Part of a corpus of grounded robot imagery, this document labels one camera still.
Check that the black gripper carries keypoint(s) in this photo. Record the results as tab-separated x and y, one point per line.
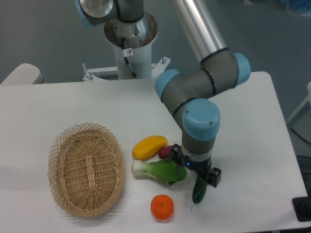
212	176

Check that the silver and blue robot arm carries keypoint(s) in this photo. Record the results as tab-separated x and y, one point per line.
185	97

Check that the yellow mango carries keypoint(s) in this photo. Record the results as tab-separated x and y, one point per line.
148	147

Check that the green cucumber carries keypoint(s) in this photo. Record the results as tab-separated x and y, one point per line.
199	190

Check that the woven wicker basket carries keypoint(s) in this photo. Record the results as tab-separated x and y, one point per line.
86	170

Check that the orange tangerine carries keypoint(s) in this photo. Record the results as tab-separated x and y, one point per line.
162	207

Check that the white furniture frame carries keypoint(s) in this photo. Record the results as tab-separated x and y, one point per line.
301	109

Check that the black device at table edge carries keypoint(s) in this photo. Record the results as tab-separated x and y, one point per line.
302	208

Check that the blue object in corner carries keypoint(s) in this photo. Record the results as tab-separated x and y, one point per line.
299	7

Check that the white chair back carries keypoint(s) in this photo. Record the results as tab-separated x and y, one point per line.
24	74

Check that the purple sweet potato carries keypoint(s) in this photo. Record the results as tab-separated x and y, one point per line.
164	152

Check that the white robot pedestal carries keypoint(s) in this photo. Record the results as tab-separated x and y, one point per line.
132	45

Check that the green bok choy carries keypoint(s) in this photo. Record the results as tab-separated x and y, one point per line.
165	171

